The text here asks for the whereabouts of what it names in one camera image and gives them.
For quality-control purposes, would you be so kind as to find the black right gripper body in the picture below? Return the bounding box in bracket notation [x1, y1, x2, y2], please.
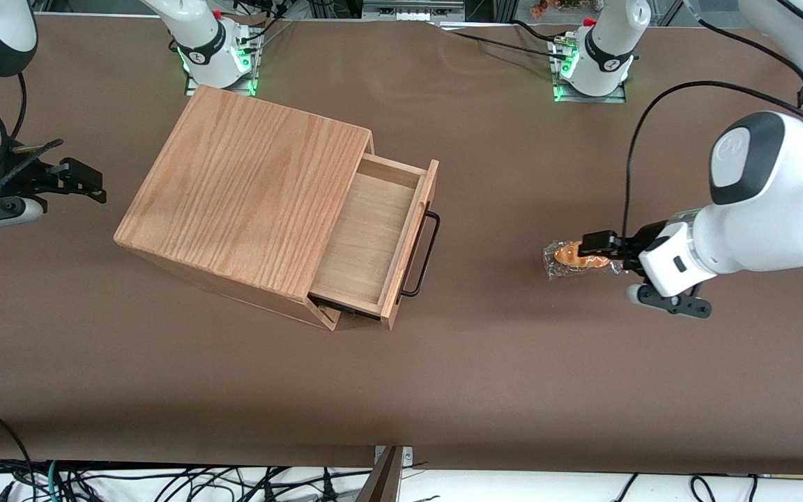
[0, 155, 62, 204]

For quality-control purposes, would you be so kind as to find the black metal drawer handle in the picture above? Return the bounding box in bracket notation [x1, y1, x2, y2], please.
[399, 210, 441, 298]

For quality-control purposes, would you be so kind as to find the wooden drawer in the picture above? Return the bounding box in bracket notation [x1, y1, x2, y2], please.
[307, 154, 441, 331]

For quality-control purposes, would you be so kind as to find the light wooden drawer cabinet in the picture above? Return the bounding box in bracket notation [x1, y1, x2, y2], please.
[114, 85, 375, 331]

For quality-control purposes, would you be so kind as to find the plastic wrapped bread roll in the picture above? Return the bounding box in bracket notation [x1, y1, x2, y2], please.
[542, 239, 627, 282]

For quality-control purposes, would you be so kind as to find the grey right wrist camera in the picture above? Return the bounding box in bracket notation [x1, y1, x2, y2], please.
[0, 197, 47, 235]

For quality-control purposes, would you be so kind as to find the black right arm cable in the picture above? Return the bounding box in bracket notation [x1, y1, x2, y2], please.
[11, 72, 29, 140]

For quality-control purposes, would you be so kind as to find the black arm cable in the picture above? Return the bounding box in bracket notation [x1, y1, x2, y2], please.
[621, 80, 803, 241]
[11, 72, 29, 140]

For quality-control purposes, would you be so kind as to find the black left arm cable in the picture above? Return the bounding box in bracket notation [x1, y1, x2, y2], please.
[621, 80, 803, 241]

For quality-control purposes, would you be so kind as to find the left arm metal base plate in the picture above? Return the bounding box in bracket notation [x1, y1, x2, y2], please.
[552, 80, 628, 104]

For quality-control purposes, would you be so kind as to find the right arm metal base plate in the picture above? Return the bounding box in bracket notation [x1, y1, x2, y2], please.
[184, 75, 260, 97]

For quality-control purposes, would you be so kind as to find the black cable on table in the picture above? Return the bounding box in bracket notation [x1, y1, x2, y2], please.
[436, 20, 571, 62]

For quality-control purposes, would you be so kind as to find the grey metal frame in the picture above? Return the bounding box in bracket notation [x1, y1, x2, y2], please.
[362, 0, 466, 23]

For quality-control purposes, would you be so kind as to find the tangled black cable bundle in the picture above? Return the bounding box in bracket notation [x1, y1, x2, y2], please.
[0, 457, 374, 502]

